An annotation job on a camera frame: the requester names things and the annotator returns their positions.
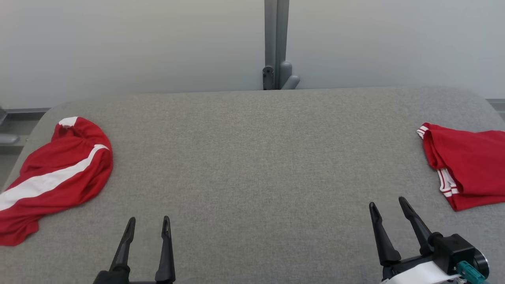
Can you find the grey fabric sofa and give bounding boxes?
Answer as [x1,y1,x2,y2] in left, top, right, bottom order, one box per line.
[0,86,505,284]

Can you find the grey horizontal metal rail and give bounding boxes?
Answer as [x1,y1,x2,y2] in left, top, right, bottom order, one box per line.
[486,99,505,119]

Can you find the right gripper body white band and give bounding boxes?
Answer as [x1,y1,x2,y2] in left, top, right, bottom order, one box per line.
[381,254,462,284]

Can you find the red jersey with black lettering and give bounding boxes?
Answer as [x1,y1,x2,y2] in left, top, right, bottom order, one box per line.
[417,123,505,212]

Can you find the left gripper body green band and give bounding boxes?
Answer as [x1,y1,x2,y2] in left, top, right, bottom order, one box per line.
[93,269,176,284]

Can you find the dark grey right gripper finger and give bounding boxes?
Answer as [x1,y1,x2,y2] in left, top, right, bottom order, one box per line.
[369,202,402,266]
[398,196,434,256]

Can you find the red shorts with white stripe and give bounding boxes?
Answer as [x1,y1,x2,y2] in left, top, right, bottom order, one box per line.
[0,116,114,247]

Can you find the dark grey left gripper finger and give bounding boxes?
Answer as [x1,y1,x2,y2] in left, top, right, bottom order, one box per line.
[109,217,136,273]
[155,216,176,284]

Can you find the grey metal post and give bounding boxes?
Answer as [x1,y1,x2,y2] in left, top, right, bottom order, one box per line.
[262,0,300,90]

